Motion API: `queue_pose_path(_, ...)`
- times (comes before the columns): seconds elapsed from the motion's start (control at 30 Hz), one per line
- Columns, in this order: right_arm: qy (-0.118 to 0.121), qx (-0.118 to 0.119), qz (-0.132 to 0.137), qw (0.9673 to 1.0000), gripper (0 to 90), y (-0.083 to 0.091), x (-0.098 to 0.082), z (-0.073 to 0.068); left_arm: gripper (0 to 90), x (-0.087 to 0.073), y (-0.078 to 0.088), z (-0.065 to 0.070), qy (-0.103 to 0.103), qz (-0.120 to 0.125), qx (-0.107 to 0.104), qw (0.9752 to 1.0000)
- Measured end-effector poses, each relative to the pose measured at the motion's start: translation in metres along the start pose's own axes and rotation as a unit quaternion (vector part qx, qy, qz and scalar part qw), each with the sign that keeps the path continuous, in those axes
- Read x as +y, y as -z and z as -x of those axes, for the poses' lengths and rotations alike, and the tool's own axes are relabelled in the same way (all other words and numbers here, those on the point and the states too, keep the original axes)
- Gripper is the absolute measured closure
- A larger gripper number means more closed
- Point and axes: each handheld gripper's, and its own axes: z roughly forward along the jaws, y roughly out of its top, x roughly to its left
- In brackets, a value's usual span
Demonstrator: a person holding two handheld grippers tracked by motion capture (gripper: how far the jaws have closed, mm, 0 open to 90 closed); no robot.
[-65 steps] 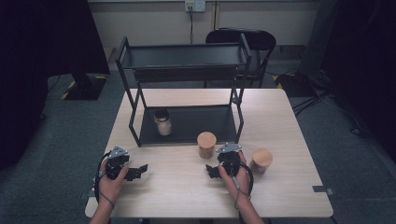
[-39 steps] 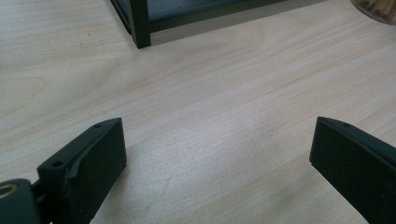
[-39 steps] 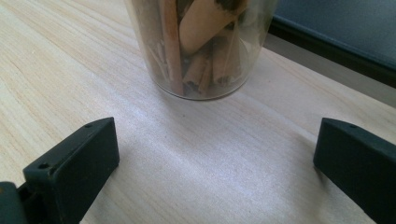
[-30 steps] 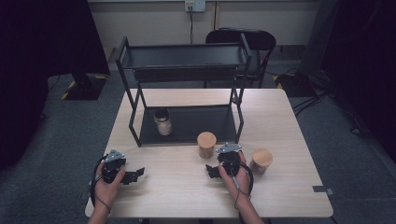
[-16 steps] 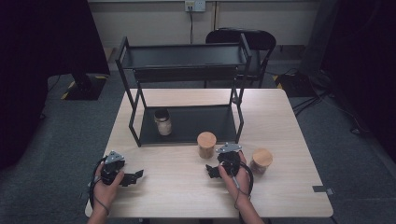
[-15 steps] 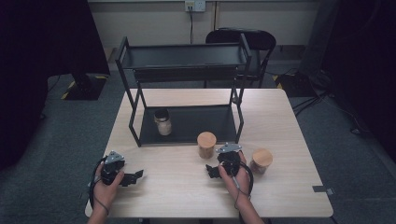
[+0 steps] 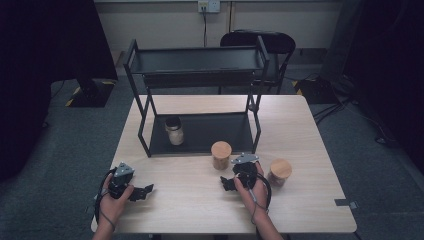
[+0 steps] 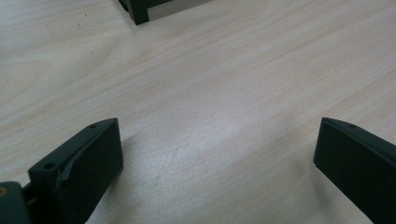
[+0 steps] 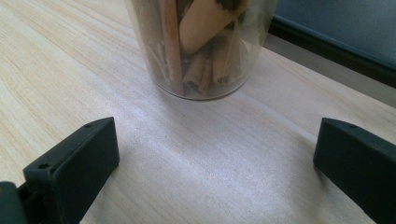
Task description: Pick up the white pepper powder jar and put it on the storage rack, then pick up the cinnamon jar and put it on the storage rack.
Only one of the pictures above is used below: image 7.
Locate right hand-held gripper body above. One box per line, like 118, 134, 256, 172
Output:
231, 152, 261, 190

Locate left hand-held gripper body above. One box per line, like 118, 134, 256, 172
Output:
107, 161, 136, 200

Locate black metal shelf rack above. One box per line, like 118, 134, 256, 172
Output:
123, 35, 271, 158

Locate glass jar of pale powder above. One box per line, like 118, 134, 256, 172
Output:
164, 116, 185, 147

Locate person's right hand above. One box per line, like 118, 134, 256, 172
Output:
232, 161, 270, 218

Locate person's left hand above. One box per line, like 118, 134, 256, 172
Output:
98, 173, 135, 231

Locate wooden-lid jar of dark contents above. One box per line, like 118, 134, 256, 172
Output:
266, 158, 293, 188

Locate black stand base striped tape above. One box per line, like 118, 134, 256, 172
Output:
65, 77, 117, 109
292, 76, 338, 105

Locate grey tape strip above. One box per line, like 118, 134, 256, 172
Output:
333, 198, 360, 210

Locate black chair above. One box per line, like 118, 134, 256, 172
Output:
219, 29, 297, 96

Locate dark curtain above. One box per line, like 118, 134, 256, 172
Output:
0, 0, 119, 184
342, 0, 424, 176

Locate black floor cables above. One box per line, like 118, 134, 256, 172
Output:
312, 94, 399, 148

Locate black power cable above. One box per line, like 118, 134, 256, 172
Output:
201, 9, 209, 49

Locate white wall socket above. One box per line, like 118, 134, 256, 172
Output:
197, 0, 222, 14

